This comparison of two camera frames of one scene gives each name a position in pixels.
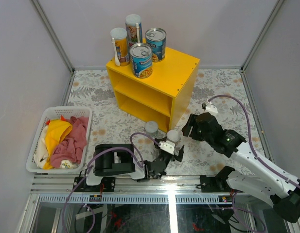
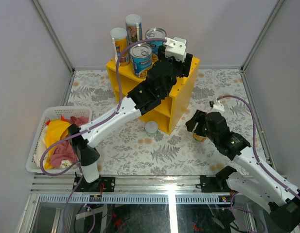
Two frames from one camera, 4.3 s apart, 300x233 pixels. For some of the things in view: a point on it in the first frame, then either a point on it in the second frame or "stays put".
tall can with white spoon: x=134 y=27 stays put
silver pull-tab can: x=141 y=58 stays put
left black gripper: x=176 y=157 → x=181 y=66
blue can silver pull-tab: x=156 y=38 stays put
